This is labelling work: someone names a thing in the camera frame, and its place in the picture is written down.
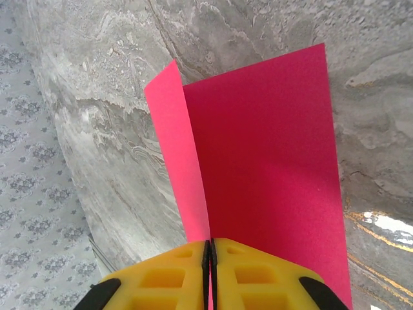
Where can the pink paper sheet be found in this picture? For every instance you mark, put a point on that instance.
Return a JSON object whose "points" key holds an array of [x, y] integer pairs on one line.
{"points": [[264, 145]]}

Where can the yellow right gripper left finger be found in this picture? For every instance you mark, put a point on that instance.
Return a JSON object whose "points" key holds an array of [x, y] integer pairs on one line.
{"points": [[155, 284]]}

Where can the aluminium table frame rail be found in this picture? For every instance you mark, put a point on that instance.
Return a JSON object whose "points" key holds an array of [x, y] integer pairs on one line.
{"points": [[102, 258]]}

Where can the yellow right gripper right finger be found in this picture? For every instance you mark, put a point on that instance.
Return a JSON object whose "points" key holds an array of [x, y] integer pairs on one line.
{"points": [[274, 284]]}

